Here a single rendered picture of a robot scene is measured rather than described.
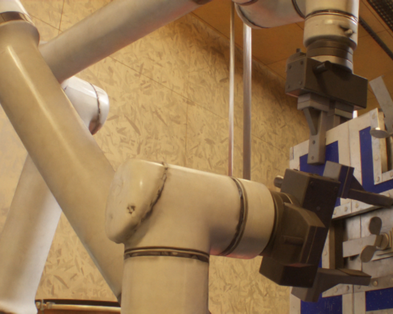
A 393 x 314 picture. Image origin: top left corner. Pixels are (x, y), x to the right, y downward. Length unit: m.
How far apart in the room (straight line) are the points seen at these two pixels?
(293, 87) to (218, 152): 3.81
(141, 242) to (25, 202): 0.81
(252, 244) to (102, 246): 0.19
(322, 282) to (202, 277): 0.20
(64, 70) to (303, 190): 0.66
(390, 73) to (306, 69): 4.98
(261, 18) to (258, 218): 0.50
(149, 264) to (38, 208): 0.82
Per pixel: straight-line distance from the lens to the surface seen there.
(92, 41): 1.13
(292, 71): 0.93
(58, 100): 0.82
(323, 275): 0.74
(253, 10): 1.03
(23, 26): 0.89
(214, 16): 4.90
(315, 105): 0.92
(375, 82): 0.79
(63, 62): 1.19
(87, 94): 1.38
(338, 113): 0.94
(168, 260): 0.57
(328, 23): 0.95
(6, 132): 3.33
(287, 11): 1.03
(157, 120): 4.21
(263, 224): 0.63
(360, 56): 5.54
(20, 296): 1.41
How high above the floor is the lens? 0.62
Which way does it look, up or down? 18 degrees up
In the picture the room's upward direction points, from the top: 2 degrees clockwise
